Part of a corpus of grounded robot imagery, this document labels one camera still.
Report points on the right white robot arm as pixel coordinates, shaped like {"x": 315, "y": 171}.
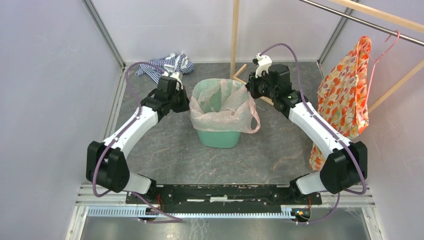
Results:
{"x": 346, "y": 162}

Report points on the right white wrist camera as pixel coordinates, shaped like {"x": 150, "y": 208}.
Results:
{"x": 263, "y": 62}

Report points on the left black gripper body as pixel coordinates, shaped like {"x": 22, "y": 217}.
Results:
{"x": 178, "y": 101}

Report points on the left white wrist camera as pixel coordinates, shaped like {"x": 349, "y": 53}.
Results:
{"x": 175, "y": 75}

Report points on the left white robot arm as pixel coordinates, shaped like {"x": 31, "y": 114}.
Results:
{"x": 106, "y": 163}

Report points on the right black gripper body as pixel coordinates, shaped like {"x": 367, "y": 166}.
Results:
{"x": 259, "y": 87}

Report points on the pink plastic trash bag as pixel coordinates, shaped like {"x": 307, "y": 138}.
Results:
{"x": 223, "y": 105}

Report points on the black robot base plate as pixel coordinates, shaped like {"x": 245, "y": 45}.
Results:
{"x": 227, "y": 198}

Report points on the green trash bin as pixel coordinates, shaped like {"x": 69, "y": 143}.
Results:
{"x": 219, "y": 139}

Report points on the wooden clothes rack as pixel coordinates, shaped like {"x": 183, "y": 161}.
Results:
{"x": 349, "y": 4}

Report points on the metal hanging rod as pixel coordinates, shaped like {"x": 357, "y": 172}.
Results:
{"x": 364, "y": 23}

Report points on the floral orange garment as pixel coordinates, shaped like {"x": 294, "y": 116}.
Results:
{"x": 342, "y": 94}

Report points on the blue striped cloth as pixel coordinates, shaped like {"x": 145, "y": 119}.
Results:
{"x": 168, "y": 65}

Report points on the pink clothes hanger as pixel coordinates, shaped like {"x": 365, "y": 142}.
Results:
{"x": 376, "y": 61}

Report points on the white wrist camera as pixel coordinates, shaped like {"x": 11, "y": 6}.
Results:
{"x": 175, "y": 75}
{"x": 263, "y": 62}

